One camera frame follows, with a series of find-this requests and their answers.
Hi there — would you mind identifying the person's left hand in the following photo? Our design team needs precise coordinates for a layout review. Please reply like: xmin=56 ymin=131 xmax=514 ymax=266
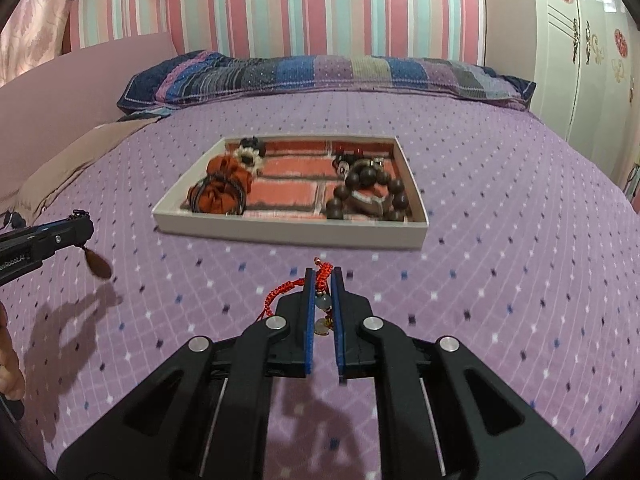
xmin=0 ymin=305 xmax=26 ymax=401

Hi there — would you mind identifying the white band bracelet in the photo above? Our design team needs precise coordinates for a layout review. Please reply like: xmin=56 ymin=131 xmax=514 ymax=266
xmin=345 ymin=192 xmax=388 ymax=216

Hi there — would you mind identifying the dark red bracelet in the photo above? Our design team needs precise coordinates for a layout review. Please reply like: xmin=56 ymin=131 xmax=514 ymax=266
xmin=331 ymin=144 xmax=383 ymax=176

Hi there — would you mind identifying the purple dotted bedspread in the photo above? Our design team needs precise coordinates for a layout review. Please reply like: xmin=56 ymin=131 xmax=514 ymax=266
xmin=0 ymin=90 xmax=640 ymax=480

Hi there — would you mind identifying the pink headboard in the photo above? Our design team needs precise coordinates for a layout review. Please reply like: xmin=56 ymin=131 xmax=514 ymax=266
xmin=0 ymin=32 xmax=178 ymax=221

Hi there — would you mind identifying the amber pendant black cord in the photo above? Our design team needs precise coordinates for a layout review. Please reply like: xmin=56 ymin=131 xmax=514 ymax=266
xmin=70 ymin=210 xmax=112 ymax=279

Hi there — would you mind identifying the brick-pattern jewelry tray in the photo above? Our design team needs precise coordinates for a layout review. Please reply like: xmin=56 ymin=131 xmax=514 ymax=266
xmin=152 ymin=135 xmax=431 ymax=251

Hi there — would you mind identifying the patchwork striped quilt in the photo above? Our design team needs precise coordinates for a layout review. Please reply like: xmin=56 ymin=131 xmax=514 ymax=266
xmin=116 ymin=50 xmax=537 ymax=116

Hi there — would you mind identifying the black cord bracelet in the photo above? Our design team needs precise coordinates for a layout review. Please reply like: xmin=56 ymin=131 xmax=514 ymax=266
xmin=189 ymin=175 xmax=248 ymax=217

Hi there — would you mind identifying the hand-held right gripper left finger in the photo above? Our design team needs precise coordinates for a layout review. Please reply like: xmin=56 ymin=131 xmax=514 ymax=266
xmin=56 ymin=267 xmax=317 ymax=480

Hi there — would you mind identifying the beige pillow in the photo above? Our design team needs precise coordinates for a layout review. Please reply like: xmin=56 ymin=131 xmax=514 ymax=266
xmin=12 ymin=120 xmax=161 ymax=226

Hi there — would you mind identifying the cream flower hair clip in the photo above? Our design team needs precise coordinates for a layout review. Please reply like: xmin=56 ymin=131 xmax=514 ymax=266
xmin=234 ymin=146 xmax=261 ymax=174

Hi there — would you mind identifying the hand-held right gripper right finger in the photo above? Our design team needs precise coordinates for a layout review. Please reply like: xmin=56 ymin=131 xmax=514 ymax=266
xmin=332 ymin=266 xmax=586 ymax=480

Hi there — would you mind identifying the brown wooden bead bracelet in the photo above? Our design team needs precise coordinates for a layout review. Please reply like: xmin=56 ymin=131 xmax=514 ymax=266
xmin=325 ymin=162 xmax=411 ymax=222

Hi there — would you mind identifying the orange scrunchie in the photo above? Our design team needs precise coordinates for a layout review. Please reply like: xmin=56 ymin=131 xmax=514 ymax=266
xmin=187 ymin=155 xmax=253 ymax=216

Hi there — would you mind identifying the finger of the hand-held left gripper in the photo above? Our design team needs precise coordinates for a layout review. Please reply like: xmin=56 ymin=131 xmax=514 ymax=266
xmin=0 ymin=216 xmax=95 ymax=263

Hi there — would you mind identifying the pink floral curtain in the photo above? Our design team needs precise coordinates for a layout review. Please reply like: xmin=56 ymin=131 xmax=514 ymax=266
xmin=0 ymin=0 xmax=83 ymax=88

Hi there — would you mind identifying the white wardrobe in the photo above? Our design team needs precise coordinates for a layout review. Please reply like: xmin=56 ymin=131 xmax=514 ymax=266
xmin=482 ymin=0 xmax=640 ymax=196

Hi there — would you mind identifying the small red hair tie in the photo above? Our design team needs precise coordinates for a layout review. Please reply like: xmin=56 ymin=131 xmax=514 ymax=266
xmin=255 ymin=257 xmax=337 ymax=337

